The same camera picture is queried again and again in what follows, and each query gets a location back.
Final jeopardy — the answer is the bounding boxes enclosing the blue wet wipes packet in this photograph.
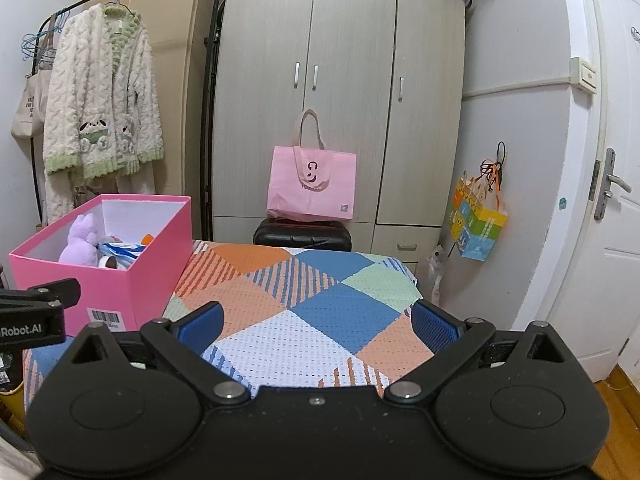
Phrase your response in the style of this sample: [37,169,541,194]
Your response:
[97,241,146,269]

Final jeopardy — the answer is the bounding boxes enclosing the white wall switch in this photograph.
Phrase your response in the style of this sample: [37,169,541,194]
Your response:
[570,57,600,94]

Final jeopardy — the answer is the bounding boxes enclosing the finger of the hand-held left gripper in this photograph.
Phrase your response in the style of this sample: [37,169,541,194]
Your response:
[0,279,81,309]

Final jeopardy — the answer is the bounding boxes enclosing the colourful paper gift bag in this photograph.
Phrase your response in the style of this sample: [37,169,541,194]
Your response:
[450,141,509,262]

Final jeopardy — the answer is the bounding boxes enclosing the purple plush rabbit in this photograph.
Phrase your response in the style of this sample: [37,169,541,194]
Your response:
[59,213,100,267]

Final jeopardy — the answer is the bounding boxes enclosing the silver door handle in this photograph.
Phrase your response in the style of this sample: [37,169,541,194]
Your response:
[593,147,632,221]

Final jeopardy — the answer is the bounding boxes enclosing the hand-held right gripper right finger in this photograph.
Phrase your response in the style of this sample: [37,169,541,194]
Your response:
[382,299,566,405]

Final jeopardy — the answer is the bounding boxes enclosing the bunch of blue wire hangers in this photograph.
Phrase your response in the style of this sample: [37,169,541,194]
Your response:
[21,7,71,62]

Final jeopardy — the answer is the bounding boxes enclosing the beige upright board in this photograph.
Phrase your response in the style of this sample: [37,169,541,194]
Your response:
[85,0,221,241]

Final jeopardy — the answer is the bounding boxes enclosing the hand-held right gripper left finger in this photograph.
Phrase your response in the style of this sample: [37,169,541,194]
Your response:
[70,301,251,403]

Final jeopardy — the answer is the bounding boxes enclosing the white door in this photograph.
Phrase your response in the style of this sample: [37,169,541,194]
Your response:
[520,0,640,382]

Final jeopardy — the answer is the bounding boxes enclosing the beige canvas tote bag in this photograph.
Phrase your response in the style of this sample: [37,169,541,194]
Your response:
[11,12,63,139]

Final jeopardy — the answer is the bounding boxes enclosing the pink cardboard box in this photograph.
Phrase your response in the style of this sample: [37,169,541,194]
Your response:
[9,194,192,333]

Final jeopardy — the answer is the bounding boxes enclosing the patchwork tablecloth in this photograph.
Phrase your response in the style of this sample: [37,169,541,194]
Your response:
[22,240,436,406]

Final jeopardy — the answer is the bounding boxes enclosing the black suitcase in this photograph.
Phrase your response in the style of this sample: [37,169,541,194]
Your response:
[252,217,354,252]

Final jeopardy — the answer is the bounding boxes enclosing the pink tote bag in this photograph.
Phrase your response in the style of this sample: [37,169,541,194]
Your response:
[266,108,358,222]

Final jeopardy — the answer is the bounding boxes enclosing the white green fuzzy cardigan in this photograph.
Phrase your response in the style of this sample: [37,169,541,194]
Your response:
[42,2,166,181]

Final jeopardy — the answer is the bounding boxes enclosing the white plastic bag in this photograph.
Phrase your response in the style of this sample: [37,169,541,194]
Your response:
[427,245,446,307]

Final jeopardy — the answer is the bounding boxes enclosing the light wood wardrobe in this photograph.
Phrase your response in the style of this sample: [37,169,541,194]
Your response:
[212,0,467,267]

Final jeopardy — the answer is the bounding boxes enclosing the black clothes rack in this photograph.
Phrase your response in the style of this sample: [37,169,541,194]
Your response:
[27,0,225,242]

